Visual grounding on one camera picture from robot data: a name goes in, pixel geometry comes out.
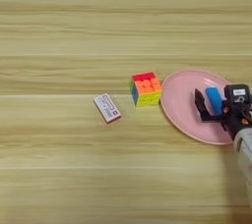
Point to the pink round plate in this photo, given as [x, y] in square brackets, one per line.
[183, 103]

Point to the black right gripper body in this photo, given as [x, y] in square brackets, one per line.
[234, 123]

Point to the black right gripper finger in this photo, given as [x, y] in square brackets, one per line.
[202, 106]

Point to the multicoloured puzzle cube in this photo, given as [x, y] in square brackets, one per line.
[146, 89]

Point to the white and red eraser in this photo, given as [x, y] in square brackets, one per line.
[107, 108]

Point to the blue rectangular block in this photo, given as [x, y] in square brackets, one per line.
[215, 100]

